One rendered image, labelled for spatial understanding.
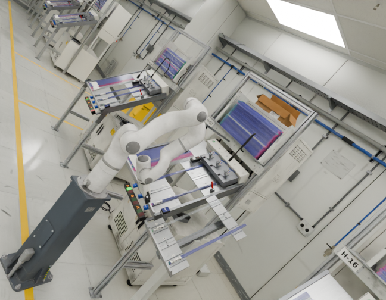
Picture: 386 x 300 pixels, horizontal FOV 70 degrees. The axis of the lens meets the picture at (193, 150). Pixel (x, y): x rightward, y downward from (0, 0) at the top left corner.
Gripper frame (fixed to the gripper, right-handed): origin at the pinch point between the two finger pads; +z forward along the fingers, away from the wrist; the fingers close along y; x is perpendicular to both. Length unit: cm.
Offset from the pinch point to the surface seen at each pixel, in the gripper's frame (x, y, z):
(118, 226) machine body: -13, -41, 73
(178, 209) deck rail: 19.0, 10.0, 10.4
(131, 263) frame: -16, 13, 46
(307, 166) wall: 210, -31, 73
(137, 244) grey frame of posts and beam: -11.2, 13.2, 26.7
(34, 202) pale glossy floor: -69, -66, 41
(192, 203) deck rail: 29.2, 10.0, 9.9
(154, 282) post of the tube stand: -9, 37, 35
